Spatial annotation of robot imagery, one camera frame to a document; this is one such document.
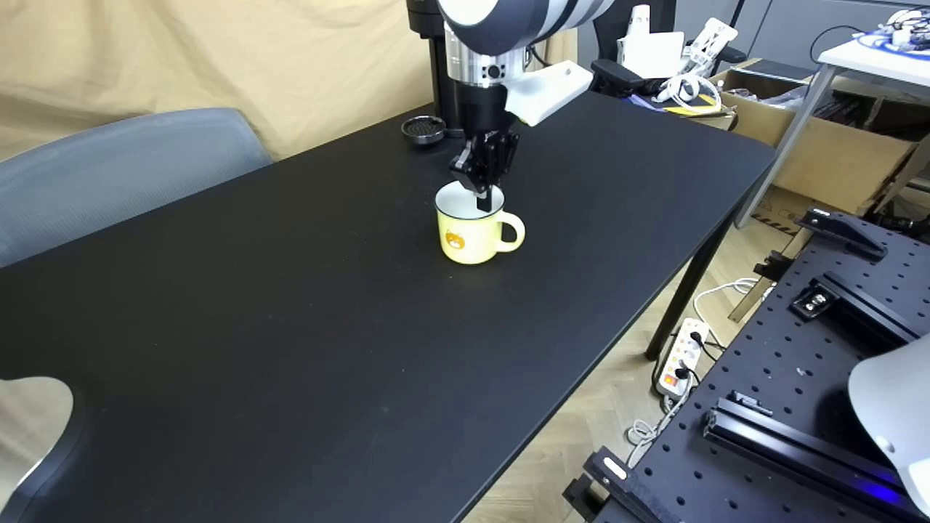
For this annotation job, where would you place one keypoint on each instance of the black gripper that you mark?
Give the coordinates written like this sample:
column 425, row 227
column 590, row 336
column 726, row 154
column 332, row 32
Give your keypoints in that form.
column 479, row 112

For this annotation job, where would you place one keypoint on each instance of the yellow enamel cup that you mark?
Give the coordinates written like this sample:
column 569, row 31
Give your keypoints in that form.
column 468, row 243

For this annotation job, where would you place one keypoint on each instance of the small black round lid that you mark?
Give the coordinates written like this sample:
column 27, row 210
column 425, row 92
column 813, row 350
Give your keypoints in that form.
column 421, row 130

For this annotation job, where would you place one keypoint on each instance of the white power adapter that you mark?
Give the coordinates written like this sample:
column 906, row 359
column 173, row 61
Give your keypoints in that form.
column 645, row 45

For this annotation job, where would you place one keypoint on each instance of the beige curtain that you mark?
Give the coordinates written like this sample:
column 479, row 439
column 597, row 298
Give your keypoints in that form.
column 242, row 60

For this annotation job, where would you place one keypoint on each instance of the white socket strip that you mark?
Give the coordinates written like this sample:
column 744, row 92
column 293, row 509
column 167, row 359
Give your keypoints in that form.
column 709, row 45

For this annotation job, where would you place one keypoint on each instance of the white floor power strip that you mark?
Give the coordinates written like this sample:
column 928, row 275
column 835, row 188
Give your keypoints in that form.
column 681, row 355

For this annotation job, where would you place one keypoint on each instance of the grey chair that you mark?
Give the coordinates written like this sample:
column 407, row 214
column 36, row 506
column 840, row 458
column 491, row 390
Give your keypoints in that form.
column 126, row 170

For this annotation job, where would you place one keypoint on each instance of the cardboard box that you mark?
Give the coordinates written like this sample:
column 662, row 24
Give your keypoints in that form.
column 842, row 160

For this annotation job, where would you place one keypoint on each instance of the black perforated breadboard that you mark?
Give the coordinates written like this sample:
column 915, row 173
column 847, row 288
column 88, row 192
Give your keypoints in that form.
column 774, row 387

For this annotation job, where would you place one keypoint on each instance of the black clamp tool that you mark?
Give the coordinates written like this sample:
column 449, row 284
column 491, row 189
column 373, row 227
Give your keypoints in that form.
column 842, row 234

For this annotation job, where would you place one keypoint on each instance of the white side table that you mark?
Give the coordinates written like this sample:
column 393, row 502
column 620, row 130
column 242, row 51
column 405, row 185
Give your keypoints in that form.
column 873, row 61

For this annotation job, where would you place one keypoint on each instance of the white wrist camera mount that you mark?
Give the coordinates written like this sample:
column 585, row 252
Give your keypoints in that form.
column 549, row 88

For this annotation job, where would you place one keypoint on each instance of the small black mount block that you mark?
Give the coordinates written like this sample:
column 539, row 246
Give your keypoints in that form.
column 812, row 300

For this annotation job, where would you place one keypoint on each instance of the black aluminium rail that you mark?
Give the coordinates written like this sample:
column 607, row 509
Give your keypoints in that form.
column 802, row 452

